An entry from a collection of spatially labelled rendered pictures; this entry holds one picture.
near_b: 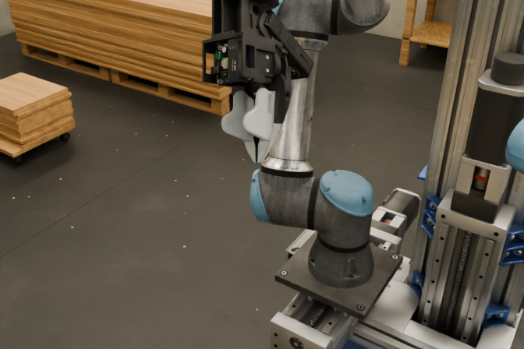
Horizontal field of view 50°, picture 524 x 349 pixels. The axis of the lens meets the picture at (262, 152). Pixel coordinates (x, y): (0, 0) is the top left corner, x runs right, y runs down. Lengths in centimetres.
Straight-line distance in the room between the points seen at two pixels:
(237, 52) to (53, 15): 472
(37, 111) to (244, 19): 326
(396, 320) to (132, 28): 366
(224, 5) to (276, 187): 58
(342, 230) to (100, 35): 395
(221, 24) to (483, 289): 84
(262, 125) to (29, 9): 499
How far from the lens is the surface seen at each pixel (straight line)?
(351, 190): 117
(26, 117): 385
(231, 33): 67
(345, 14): 113
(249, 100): 72
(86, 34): 505
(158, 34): 443
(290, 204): 118
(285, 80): 69
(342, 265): 124
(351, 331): 134
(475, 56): 113
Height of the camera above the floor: 192
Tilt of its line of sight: 30 degrees down
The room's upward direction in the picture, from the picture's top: straight up
